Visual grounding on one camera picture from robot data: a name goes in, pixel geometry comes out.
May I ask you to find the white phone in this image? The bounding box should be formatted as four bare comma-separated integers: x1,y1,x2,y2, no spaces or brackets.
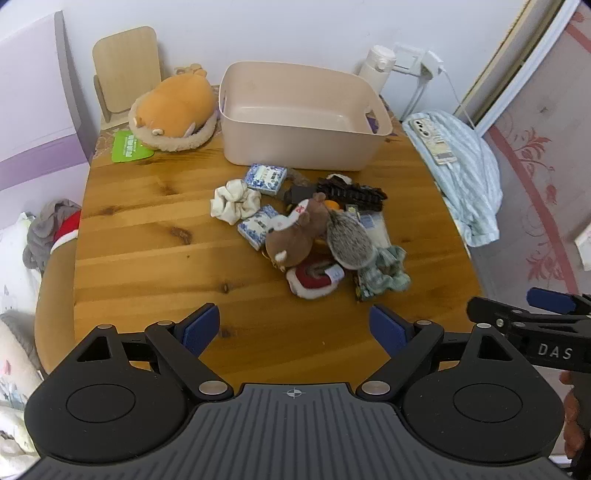
413,117,458,166

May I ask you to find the red white plush scrunchie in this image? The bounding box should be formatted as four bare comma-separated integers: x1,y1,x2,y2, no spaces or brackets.
286,261,345,301

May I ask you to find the blue white tissue packet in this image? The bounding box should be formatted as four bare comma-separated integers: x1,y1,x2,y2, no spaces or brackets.
245,164,288,197
237,205,280,251

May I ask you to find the white thermos bottle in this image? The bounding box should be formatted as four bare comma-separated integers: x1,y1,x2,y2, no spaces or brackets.
358,45,397,95

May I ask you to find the person's right hand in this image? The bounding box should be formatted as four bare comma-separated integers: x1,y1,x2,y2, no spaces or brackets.
560,369,588,461

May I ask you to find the brown plush toy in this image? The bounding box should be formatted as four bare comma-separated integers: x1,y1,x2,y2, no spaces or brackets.
264,193,331,268

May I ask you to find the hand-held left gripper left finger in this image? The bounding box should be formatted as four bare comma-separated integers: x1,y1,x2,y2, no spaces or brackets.
74,302,234,402

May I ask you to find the beige plastic container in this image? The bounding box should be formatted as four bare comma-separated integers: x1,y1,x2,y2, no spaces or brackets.
218,61,394,172

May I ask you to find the white charging cable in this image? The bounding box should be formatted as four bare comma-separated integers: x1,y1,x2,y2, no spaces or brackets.
402,67,477,130

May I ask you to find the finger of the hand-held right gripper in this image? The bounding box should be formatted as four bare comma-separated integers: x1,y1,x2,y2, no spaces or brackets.
466,296,525,337
527,287,591,315

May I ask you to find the light wooden board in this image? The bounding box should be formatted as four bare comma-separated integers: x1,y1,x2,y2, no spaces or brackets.
91,26,162,124

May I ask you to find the grey cloth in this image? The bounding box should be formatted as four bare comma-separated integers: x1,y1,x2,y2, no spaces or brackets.
23,199,81,273

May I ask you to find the red white hat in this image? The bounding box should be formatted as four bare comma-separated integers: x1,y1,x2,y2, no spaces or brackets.
50,210,81,254

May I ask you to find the green card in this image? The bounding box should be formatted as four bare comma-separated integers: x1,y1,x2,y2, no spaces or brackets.
111,129,155,163

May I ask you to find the white bedding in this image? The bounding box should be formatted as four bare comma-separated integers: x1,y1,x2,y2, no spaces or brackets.
0,212,44,462

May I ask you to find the striped blue white cloth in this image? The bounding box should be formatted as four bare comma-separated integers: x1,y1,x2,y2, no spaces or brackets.
402,111,504,247

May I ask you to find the white charger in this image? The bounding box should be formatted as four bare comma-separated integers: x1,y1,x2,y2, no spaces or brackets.
418,51,445,79

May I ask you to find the green scrunchie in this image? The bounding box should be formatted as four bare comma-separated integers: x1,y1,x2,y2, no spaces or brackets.
358,246,411,301

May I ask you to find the orange plush toy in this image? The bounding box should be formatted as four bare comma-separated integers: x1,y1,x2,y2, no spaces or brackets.
128,74,218,153

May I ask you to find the purple white cabinet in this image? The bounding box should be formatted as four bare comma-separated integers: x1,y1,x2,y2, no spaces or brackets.
0,11,90,213

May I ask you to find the grey hedgehog plush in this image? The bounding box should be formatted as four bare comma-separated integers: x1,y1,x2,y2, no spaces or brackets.
325,209,377,270

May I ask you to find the clear plastic packet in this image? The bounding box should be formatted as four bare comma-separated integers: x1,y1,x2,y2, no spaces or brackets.
355,212,393,250

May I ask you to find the white box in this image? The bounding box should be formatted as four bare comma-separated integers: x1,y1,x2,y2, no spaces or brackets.
575,228,591,271

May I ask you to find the dark brown scrunchie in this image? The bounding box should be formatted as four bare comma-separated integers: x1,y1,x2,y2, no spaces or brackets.
316,173,387,213

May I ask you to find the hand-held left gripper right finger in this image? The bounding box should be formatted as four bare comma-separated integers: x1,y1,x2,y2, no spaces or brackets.
358,305,513,400

